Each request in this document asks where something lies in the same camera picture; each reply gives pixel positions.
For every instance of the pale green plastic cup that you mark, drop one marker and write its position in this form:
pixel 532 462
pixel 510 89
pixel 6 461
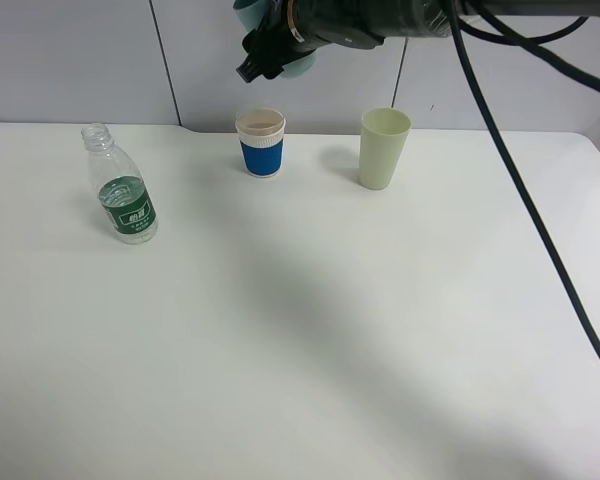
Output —
pixel 383 135

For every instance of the teal plastic cup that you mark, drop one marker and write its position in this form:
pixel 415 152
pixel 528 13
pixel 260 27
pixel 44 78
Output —
pixel 262 21

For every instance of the clear bottle green label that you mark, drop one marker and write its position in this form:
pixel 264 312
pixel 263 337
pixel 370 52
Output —
pixel 119 186

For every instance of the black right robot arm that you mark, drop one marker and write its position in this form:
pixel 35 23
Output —
pixel 364 25

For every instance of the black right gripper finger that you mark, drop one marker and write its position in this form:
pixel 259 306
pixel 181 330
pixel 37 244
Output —
pixel 255 66

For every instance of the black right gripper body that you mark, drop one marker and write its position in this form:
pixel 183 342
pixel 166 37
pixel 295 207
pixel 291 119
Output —
pixel 300 20

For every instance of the blue sleeved paper cup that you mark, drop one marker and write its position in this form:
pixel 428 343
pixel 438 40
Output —
pixel 261 136

